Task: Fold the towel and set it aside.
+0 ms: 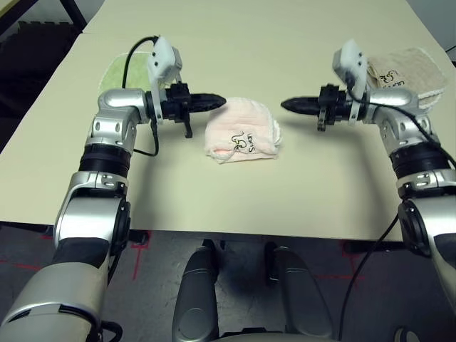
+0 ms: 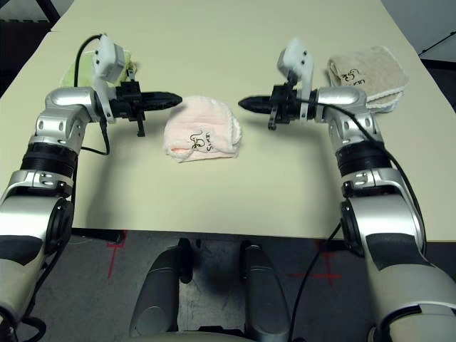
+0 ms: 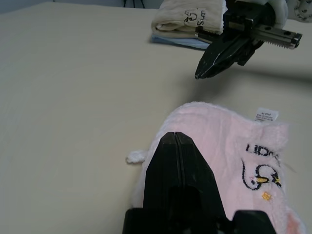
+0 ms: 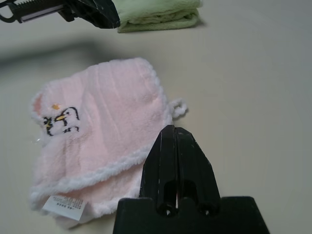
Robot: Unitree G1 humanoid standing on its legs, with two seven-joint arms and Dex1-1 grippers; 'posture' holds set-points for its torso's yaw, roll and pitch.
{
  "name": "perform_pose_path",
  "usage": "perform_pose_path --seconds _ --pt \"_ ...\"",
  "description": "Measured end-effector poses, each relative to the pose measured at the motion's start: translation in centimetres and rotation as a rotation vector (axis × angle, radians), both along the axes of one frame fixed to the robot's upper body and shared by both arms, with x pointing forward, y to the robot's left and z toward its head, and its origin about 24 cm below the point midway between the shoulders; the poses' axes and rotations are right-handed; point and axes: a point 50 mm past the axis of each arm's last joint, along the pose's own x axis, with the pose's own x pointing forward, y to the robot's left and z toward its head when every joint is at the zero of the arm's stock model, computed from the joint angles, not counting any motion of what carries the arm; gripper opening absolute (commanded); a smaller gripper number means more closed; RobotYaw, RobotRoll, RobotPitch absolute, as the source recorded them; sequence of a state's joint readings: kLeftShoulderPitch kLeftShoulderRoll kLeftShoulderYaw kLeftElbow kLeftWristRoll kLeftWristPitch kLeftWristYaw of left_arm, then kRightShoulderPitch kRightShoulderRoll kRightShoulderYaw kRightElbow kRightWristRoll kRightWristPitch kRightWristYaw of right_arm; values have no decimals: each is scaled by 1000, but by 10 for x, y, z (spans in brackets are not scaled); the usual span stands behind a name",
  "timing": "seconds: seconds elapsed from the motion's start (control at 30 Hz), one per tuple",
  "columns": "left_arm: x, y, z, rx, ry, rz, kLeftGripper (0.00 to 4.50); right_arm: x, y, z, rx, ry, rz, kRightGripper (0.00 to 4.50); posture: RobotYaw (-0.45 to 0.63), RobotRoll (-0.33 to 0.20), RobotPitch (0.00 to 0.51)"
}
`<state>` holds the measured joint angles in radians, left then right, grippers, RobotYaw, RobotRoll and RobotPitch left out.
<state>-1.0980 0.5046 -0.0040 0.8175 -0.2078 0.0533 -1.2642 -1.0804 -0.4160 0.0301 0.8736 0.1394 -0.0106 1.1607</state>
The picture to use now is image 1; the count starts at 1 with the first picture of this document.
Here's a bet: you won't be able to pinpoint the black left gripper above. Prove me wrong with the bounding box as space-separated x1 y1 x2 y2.
162 82 227 139

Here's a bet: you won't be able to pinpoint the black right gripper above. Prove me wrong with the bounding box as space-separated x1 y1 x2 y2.
280 84 352 133

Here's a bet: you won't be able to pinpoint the pink terry towel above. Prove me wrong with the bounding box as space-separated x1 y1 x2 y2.
204 96 284 165

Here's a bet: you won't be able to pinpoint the folded green towel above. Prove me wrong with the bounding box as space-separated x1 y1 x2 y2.
98 52 152 93

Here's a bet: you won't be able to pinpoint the folded beige towel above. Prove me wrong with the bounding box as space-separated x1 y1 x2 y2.
366 47 449 111

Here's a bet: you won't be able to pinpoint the black foam floor mats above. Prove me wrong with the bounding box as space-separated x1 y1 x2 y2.
0 20 81 118

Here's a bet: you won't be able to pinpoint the grey robot left leg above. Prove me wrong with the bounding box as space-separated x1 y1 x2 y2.
172 237 220 342

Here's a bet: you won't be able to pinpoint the grey robot torso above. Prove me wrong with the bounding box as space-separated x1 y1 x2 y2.
217 326 296 342

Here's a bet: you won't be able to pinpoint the grey round floor object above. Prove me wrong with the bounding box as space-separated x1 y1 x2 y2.
393 326 421 342

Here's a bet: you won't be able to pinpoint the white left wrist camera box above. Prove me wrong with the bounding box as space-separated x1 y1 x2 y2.
147 34 184 125

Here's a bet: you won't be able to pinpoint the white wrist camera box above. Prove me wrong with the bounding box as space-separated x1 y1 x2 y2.
331 39 370 125
147 34 184 125

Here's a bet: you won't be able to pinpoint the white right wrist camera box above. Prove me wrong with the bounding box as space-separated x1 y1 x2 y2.
331 39 370 125

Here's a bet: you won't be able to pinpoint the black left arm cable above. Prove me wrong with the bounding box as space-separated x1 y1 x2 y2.
120 34 160 157

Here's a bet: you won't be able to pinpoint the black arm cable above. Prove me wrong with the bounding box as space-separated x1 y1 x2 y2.
344 73 453 168
120 34 160 157

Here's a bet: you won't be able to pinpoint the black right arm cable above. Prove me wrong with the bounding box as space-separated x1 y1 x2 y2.
344 73 453 168

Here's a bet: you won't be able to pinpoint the thin black hanging cable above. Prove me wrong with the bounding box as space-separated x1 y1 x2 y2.
336 215 400 342

